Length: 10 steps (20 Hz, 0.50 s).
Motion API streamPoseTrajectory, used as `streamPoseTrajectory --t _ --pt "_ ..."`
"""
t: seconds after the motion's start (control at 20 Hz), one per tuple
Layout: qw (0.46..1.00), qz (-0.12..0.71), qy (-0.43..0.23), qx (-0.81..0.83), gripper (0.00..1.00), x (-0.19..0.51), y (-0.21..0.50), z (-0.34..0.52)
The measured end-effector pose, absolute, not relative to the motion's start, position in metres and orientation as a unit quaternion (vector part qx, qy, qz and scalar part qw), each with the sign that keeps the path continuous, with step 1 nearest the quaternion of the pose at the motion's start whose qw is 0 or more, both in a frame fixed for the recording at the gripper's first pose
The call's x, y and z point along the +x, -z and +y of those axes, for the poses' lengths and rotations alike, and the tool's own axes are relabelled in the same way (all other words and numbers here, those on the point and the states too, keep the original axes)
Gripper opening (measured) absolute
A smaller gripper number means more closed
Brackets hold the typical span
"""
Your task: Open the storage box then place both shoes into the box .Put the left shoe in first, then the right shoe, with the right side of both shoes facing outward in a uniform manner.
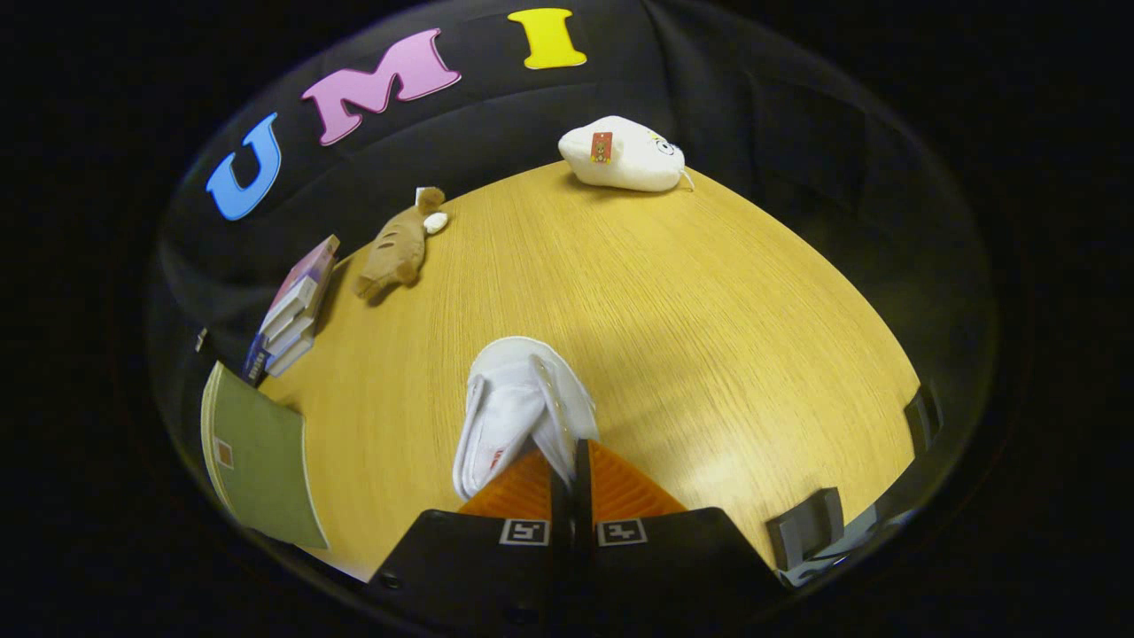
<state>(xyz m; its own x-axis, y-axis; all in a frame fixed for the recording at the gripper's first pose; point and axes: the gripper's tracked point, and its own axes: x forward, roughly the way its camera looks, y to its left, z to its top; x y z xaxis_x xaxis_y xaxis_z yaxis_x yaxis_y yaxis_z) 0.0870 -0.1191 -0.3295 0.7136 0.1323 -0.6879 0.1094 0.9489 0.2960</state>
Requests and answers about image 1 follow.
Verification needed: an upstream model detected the dark grey block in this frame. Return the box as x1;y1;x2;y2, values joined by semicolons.
765;486;846;571
903;385;943;455

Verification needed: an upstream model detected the blue cover book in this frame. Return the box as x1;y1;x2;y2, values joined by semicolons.
240;331;272;387

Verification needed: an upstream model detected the white-edged book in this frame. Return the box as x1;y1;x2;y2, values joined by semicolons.
260;297;326;348

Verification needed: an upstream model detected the green fabric storage box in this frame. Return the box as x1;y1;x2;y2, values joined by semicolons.
200;361;330;551

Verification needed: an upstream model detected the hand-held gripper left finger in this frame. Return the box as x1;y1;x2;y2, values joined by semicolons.
366;447;573;637

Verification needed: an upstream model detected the pink cover book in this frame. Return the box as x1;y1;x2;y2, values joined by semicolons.
264;234;342;322

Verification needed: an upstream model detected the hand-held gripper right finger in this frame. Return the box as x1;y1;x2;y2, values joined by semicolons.
574;438;788;635

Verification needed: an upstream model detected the black backdrop cloth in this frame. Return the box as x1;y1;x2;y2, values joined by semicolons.
151;0;998;444

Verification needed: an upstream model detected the white plush toy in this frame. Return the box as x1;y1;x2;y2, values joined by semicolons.
557;114;688;194

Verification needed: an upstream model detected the white canvas shoe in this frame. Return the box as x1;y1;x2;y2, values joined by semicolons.
451;336;602;502

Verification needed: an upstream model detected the brown plush toy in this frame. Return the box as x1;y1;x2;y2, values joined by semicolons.
352;186;451;303

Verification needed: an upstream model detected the pale blue book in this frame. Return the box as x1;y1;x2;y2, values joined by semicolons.
264;330;317;379

